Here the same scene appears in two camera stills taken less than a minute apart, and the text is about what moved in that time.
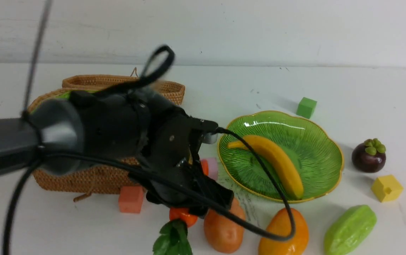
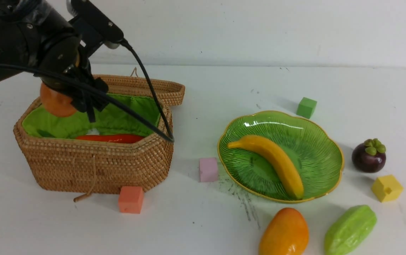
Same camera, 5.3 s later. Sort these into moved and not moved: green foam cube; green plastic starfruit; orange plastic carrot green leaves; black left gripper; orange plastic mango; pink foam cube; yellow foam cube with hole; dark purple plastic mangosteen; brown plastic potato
Moved: orange plastic carrot green leaves; brown plastic potato; black left gripper
Not moved: yellow foam cube with hole; green plastic starfruit; green foam cube; pink foam cube; orange plastic mango; dark purple plastic mangosteen
